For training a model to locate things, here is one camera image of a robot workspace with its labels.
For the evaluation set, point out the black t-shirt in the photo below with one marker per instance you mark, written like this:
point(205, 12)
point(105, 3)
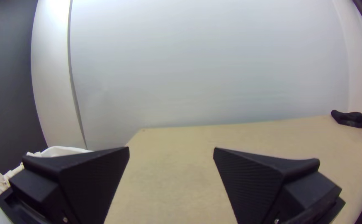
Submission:
point(353, 119)

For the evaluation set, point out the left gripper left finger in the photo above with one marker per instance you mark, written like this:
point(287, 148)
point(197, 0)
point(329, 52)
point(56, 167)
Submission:
point(84, 180)

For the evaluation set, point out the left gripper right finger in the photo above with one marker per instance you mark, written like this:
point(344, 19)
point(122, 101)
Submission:
point(255, 183)

